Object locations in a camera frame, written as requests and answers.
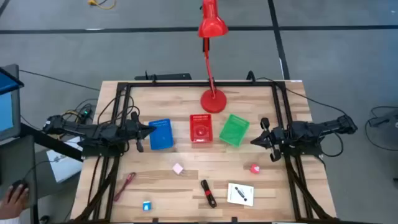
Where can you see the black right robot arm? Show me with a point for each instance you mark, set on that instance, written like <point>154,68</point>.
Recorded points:
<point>317,127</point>

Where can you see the white paper sheet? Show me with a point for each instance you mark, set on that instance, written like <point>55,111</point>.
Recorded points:
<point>63,165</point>

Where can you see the monitor with blue screen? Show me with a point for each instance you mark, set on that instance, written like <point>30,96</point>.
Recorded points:
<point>7,112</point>

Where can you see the black power strip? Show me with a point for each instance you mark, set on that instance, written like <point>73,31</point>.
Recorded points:
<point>168,76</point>

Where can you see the black metal rig frame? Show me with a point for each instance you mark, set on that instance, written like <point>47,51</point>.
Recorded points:
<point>199,84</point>

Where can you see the red plastic basket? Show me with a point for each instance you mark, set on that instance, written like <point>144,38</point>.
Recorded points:
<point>201,129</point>

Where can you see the red charger with white heart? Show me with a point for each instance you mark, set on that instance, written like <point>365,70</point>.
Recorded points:
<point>254,168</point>

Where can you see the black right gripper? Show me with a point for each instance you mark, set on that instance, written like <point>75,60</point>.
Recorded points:
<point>276,138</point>

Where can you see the person's hand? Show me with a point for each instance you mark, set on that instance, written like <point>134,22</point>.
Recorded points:
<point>12,203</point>

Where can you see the black hub with green light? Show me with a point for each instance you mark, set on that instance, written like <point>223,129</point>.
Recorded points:
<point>86,112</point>

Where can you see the red desk lamp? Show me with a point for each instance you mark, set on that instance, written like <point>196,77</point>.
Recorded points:
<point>213,101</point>

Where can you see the pale pink wall charger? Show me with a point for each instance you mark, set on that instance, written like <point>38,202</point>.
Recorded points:
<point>178,168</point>

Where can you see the blue plastic basket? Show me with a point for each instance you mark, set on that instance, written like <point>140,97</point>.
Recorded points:
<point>161,135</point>

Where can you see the black computer mouse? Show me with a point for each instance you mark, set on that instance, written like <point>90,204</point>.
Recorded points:
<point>18,183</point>

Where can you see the green plastic basket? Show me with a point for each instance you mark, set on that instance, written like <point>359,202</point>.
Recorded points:
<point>234,130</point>

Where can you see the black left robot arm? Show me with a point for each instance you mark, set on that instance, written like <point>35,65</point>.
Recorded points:
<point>77,127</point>

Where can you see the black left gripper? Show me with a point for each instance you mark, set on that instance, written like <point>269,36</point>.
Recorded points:
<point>134,130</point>

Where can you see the small blue wall charger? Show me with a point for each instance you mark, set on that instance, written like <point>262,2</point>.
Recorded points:
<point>146,205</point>

